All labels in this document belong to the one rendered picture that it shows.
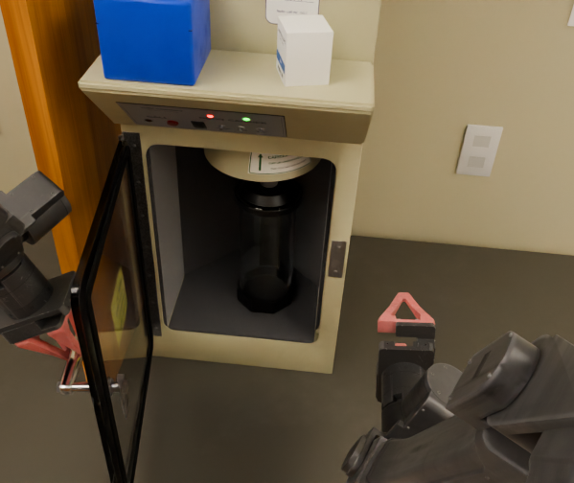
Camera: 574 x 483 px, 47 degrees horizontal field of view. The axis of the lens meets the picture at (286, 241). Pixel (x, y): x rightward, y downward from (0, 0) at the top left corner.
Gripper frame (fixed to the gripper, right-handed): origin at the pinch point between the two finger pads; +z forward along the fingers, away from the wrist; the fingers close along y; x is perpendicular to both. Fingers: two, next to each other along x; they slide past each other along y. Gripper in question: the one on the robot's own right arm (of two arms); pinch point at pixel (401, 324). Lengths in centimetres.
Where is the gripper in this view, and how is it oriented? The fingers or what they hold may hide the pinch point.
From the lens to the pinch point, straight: 89.4
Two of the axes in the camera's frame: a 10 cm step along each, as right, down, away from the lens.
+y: -0.6, -7.8, -6.2
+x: -9.9, -0.1, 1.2
